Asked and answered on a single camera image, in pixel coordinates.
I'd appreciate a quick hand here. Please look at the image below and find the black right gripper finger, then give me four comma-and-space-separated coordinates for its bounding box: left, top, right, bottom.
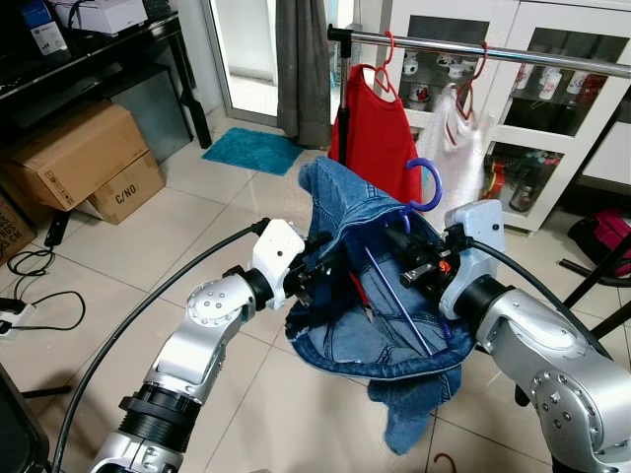
381, 223, 419, 257

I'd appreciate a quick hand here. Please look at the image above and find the purple plastic hanger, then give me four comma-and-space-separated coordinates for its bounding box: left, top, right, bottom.
363, 158, 455, 358

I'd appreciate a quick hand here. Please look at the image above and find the blue denim garment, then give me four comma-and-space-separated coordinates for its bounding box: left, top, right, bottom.
286, 156, 479, 456

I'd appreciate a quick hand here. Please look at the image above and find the red plastic hanger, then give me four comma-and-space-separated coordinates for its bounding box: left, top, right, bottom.
432, 451, 460, 473
454, 41, 491, 121
367, 32, 400, 100

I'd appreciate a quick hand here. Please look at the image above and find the white shirt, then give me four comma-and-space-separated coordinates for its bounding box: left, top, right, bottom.
424, 84, 491, 220

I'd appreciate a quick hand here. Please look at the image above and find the red sleeveless garment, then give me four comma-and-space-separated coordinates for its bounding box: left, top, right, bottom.
328, 64, 425, 208

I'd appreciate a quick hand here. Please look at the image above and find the teal floor mat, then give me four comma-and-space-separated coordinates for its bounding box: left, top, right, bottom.
204, 126, 305, 176

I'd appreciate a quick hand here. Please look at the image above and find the grey curtain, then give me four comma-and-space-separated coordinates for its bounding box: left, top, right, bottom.
276, 0, 333, 151

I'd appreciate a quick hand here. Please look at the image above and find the small printed cardboard box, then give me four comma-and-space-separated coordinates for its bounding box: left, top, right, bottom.
89, 150, 167, 226

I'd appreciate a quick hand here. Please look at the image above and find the white framed glass door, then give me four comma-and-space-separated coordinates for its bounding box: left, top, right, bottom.
202, 0, 287, 127

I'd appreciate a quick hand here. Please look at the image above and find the white drawer unit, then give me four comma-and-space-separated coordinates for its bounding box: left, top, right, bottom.
577, 118, 631, 188

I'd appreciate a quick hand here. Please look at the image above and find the silver and black clothes rack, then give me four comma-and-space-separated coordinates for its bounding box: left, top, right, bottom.
328, 25, 631, 169

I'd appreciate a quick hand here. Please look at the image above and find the grey metal panel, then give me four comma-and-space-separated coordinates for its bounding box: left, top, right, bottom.
108, 69, 193, 164

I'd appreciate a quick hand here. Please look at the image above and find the white glass door cabinet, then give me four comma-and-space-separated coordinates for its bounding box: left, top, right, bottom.
380, 0, 631, 235

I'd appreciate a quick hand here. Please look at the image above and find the black power adapter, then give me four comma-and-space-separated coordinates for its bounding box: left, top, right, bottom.
44, 210, 70, 247

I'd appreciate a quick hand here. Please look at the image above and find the large plain cardboard box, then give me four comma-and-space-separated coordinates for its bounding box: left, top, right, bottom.
5, 101, 151, 210

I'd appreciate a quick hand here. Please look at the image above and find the black desk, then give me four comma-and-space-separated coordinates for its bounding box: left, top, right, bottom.
0, 12, 213, 151

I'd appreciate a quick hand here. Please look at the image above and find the cardboard box with dark print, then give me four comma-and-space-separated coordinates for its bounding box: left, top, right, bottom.
0, 192, 38, 265

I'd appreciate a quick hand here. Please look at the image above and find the white power strip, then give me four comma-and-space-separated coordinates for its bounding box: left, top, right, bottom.
0, 296, 31, 341

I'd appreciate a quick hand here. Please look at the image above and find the black floor stand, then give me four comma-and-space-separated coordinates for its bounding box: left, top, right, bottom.
0, 363, 50, 473

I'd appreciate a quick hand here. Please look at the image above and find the blue and white carton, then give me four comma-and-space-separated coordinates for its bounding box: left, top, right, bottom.
20, 0, 70, 57

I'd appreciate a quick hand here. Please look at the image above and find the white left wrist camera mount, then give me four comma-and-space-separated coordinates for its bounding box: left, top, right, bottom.
251, 219, 307, 311

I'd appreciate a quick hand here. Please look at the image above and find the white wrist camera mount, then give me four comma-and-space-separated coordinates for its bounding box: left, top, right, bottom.
251, 219, 307, 311
439, 200, 509, 321

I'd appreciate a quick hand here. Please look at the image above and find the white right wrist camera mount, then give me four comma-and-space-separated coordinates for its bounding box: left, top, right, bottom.
439, 200, 509, 321

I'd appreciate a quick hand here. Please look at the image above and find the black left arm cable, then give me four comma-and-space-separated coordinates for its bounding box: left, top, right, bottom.
49, 219, 272, 473

